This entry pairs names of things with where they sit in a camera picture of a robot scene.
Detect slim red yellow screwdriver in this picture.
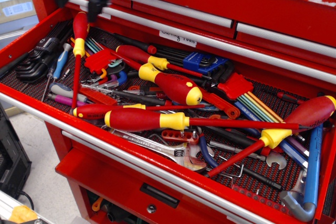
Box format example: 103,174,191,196
71,12,90,109

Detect blue white precision screwdriver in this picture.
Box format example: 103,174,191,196
40,42,72,103

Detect red holder coloured hex keys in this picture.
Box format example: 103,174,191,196
83,37,127,86

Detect red screwdriver rear middle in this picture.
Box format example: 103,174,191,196
116,45,212,80

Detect black hex key set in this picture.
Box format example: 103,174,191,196
15,19,73,83

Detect white drawer label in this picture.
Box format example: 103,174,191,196
159,30,197,48

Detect thin red screwdriver front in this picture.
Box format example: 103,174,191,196
73,104,205,119

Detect long red yellow screwdriver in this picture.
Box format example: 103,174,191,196
104,108,311,132

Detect large stubby red screwdriver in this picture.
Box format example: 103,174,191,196
139,63,203,105

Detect red tool chest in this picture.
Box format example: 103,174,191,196
23,0,336,224

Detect blue holder hex key set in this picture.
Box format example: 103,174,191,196
153,44,235,83

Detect black box on floor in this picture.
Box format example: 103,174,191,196
1,108,32,199

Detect red bit holder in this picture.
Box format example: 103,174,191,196
161,129,198,144

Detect red holder rainbow hex keys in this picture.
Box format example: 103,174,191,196
218,73,283,123

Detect chrome adjustable wrench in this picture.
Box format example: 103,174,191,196
101,125,207,173

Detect red flat tool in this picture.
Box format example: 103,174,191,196
199,87,240,119

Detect yellow sponge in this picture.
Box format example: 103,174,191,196
9,205,38,223

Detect small red precision screwdriver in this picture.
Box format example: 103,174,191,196
263,89,304,105

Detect open red drawer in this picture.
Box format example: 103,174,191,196
1,6,335,223

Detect open end steel spanner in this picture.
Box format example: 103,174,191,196
209,140,288,170

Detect red screwdriver right side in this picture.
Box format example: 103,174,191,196
205,95,335,178

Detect red bit strip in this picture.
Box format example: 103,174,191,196
231,185,292,216

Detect large blue hex key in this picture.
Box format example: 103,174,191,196
303,124,323,211

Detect large grey hex key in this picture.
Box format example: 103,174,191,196
279,190,317,222

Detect black red handled screwdriver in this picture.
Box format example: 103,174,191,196
112,33,157,55

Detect grey blue handled screwdriver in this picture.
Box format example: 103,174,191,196
49,82,88,102

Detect purple handled tool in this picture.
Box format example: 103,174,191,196
48,94,87,107

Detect blue handled pliers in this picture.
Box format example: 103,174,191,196
198,133,219,168

